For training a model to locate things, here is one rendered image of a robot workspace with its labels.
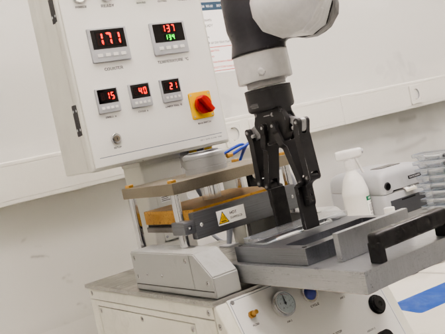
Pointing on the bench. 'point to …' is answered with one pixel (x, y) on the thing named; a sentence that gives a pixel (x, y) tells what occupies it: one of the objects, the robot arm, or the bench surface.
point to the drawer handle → (404, 232)
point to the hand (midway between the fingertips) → (294, 209)
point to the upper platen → (163, 220)
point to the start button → (378, 303)
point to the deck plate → (125, 285)
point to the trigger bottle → (354, 184)
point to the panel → (313, 313)
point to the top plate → (199, 173)
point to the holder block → (300, 245)
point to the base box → (174, 315)
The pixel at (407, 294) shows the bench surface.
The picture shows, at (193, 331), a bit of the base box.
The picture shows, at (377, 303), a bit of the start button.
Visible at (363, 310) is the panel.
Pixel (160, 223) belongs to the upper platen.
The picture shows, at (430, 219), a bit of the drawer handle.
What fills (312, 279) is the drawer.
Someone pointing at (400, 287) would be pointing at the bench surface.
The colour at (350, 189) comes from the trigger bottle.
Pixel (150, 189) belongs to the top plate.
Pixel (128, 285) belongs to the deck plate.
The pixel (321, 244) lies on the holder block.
